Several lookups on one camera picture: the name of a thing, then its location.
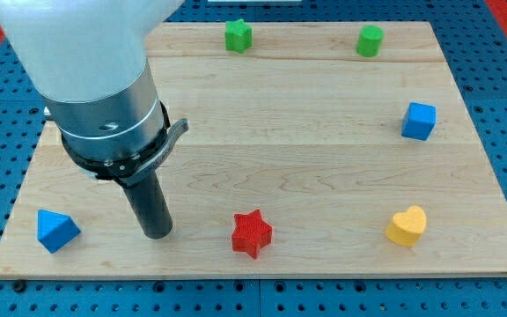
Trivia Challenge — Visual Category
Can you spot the green cylinder block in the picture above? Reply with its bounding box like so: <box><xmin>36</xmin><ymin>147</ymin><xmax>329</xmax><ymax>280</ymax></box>
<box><xmin>356</xmin><ymin>25</ymin><xmax>384</xmax><ymax>57</ymax></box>

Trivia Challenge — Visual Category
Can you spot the light wooden board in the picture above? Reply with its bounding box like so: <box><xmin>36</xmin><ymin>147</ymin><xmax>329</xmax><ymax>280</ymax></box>
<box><xmin>0</xmin><ymin>22</ymin><xmax>507</xmax><ymax>280</ymax></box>

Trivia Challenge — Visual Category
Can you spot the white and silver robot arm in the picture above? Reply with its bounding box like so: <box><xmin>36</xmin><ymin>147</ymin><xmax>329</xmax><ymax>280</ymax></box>
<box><xmin>0</xmin><ymin>0</ymin><xmax>183</xmax><ymax>162</ymax></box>

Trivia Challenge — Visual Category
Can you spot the black and grey clamp ring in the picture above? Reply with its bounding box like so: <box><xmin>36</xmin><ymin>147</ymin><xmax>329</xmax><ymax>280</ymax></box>
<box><xmin>43</xmin><ymin>100</ymin><xmax>190</xmax><ymax>188</ymax></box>

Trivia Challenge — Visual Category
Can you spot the red star block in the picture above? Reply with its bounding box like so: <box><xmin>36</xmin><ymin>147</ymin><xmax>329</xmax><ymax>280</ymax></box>
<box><xmin>231</xmin><ymin>210</ymin><xmax>273</xmax><ymax>259</ymax></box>

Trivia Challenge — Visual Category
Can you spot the yellow heart block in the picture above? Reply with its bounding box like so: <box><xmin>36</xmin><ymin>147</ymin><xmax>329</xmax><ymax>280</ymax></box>
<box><xmin>385</xmin><ymin>205</ymin><xmax>428</xmax><ymax>247</ymax></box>

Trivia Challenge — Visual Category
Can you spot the blue triangle block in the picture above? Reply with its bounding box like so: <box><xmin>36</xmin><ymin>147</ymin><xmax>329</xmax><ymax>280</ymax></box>
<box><xmin>37</xmin><ymin>210</ymin><xmax>81</xmax><ymax>254</ymax></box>

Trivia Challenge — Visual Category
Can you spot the blue cube block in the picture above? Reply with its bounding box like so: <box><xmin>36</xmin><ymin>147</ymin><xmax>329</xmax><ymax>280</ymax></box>
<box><xmin>400</xmin><ymin>102</ymin><xmax>437</xmax><ymax>141</ymax></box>

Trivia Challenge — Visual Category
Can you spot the black cylindrical pointer tool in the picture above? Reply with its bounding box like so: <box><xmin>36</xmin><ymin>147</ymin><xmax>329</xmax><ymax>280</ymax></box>
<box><xmin>122</xmin><ymin>172</ymin><xmax>173</xmax><ymax>240</ymax></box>

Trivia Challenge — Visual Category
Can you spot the green star block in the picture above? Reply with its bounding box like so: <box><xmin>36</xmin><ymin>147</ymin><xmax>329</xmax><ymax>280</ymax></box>
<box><xmin>224</xmin><ymin>18</ymin><xmax>253</xmax><ymax>54</ymax></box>

